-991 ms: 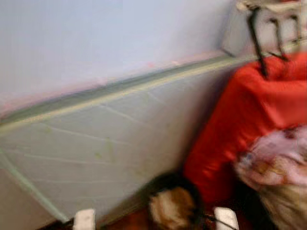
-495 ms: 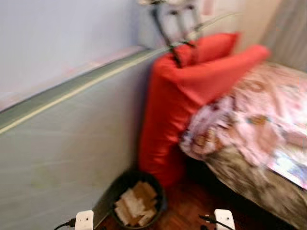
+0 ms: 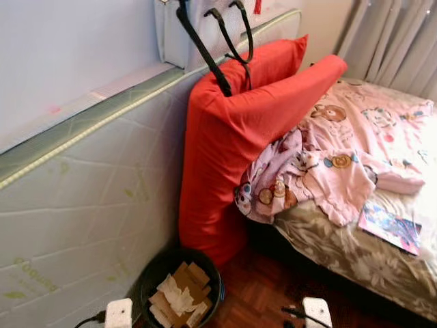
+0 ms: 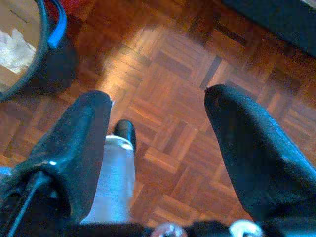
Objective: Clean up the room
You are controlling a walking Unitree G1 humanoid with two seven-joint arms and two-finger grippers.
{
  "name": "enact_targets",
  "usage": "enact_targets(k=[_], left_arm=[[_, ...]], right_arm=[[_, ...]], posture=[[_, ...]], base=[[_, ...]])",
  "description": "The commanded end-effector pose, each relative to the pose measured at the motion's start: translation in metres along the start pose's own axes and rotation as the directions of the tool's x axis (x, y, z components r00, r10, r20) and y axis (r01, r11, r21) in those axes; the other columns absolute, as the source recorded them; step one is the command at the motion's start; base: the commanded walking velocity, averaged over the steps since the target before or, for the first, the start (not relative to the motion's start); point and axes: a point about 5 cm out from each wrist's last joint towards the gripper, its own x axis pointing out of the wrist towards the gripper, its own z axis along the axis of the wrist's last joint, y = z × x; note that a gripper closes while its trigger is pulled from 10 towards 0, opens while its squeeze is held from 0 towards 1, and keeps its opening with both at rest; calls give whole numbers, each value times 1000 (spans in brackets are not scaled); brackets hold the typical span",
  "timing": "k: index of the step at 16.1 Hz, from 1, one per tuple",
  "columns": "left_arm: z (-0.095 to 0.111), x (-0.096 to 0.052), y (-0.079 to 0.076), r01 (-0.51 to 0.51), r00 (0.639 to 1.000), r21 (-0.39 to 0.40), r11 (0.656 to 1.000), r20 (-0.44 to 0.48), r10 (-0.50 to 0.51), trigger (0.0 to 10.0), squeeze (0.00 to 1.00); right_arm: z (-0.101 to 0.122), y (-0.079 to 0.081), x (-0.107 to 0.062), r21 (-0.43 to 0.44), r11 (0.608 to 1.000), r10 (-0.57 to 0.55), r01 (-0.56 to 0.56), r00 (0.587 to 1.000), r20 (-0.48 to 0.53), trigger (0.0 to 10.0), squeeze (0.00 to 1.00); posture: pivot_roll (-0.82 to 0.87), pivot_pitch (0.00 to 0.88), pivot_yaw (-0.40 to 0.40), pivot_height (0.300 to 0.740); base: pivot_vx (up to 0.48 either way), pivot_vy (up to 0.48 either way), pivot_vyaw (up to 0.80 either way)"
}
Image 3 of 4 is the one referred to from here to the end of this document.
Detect colourful anime magazine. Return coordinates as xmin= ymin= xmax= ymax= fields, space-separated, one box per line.
xmin=358 ymin=200 xmax=423 ymax=256

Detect pink cartoon print blanket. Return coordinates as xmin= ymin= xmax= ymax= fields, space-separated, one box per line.
xmin=234 ymin=79 xmax=435 ymax=228

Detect grey pleated curtain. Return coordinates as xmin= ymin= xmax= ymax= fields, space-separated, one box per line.
xmin=335 ymin=0 xmax=437 ymax=102

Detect bed with beige floral sheet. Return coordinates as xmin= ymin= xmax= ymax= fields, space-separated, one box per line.
xmin=249 ymin=79 xmax=437 ymax=322

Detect small red pillow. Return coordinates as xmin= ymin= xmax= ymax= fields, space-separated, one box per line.
xmin=217 ymin=36 xmax=308 ymax=93

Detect large red cushion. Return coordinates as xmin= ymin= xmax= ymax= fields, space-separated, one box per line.
xmin=179 ymin=55 xmax=348 ymax=269

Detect brown cardboard pieces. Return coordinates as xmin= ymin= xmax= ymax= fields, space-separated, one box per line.
xmin=149 ymin=262 xmax=212 ymax=328

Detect white crumpled paper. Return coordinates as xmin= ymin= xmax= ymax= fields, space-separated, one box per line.
xmin=157 ymin=273 xmax=199 ymax=316

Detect black round waste bin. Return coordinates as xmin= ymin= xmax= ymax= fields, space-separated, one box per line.
xmin=139 ymin=247 xmax=225 ymax=328

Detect white green quilted mattress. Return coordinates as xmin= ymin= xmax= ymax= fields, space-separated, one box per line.
xmin=0 ymin=8 xmax=302 ymax=328

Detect grey bag with black straps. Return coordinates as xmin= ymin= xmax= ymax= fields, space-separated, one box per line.
xmin=154 ymin=0 xmax=274 ymax=96

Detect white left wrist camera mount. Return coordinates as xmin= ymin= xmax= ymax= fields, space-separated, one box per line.
xmin=104 ymin=298 xmax=134 ymax=328

